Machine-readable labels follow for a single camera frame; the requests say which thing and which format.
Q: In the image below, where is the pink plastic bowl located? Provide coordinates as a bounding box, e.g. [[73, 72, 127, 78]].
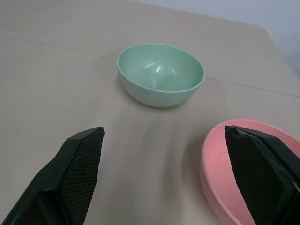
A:
[[199, 119, 300, 225]]

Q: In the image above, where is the green ribbed plastic bowl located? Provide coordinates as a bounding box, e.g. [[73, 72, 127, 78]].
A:
[[116, 43, 206, 108]]

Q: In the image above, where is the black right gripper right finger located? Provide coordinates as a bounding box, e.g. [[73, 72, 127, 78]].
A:
[[224, 125, 300, 225]]

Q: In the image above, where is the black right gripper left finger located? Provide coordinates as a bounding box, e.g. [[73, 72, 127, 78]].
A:
[[0, 127, 105, 225]]

